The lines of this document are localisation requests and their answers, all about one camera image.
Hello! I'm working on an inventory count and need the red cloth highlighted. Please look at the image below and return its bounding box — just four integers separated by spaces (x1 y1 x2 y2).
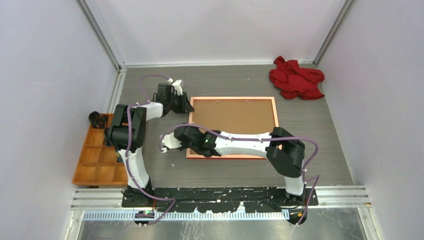
268 56 325 101

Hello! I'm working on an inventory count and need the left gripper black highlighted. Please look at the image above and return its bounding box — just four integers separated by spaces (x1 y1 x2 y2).
168 92 194 114

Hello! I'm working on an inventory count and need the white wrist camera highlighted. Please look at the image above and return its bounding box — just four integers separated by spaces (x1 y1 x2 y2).
159 132 182 153
167 78 184 96

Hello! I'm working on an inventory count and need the wooden compartment tray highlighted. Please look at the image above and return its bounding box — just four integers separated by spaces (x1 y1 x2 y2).
72 125 128 187

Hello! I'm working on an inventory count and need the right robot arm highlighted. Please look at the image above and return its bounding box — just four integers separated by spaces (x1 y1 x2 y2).
161 125 306 205

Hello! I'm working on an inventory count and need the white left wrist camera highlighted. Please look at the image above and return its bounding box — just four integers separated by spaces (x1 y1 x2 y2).
167 78 184 96

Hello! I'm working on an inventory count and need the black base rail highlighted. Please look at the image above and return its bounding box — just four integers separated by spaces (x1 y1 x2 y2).
121 186 319 213

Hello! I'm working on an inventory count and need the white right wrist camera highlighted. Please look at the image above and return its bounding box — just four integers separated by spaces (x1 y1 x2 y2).
159 132 182 153

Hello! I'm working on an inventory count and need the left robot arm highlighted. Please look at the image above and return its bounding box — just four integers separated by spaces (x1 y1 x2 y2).
105 79 194 207

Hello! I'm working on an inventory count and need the red picture frame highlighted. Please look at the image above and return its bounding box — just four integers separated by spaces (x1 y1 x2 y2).
185 96 281 161

